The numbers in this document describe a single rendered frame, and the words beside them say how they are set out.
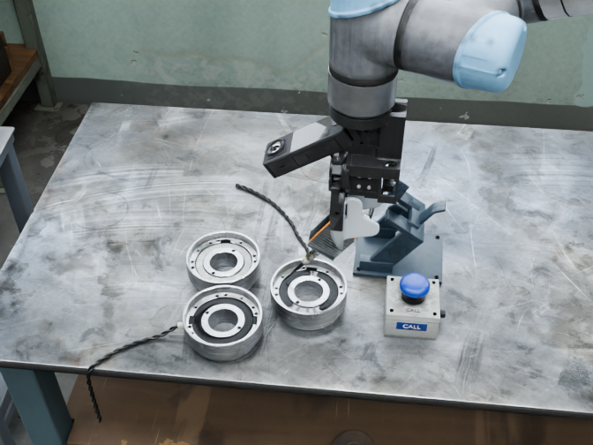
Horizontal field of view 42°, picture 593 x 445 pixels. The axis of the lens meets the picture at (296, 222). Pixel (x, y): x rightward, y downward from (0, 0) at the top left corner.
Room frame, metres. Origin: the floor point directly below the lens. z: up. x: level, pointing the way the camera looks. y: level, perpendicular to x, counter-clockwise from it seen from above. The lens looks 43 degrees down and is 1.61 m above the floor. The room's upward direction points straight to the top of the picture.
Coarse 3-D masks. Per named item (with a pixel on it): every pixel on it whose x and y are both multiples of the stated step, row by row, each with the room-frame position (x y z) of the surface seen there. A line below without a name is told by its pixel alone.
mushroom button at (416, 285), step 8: (400, 280) 0.69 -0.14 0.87; (408, 280) 0.68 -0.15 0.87; (416, 280) 0.68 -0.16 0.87; (424, 280) 0.68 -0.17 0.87; (400, 288) 0.68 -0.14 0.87; (408, 288) 0.67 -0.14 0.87; (416, 288) 0.67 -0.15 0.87; (424, 288) 0.67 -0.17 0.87; (408, 296) 0.67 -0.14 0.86; (416, 296) 0.66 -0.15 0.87
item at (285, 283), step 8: (296, 272) 0.74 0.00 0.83; (304, 272) 0.74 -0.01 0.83; (320, 272) 0.74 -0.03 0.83; (288, 280) 0.73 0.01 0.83; (328, 280) 0.73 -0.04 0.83; (280, 288) 0.71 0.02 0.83; (336, 288) 0.71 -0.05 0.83; (280, 296) 0.70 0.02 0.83; (288, 296) 0.70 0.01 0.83; (336, 296) 0.70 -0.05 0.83; (288, 304) 0.68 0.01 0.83; (328, 304) 0.68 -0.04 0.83
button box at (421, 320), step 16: (432, 288) 0.70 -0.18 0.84; (400, 304) 0.67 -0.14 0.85; (416, 304) 0.67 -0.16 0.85; (432, 304) 0.67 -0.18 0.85; (384, 320) 0.68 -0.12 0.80; (400, 320) 0.65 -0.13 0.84; (416, 320) 0.65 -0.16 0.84; (432, 320) 0.64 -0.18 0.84; (400, 336) 0.65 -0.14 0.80; (416, 336) 0.65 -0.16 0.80; (432, 336) 0.64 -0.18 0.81
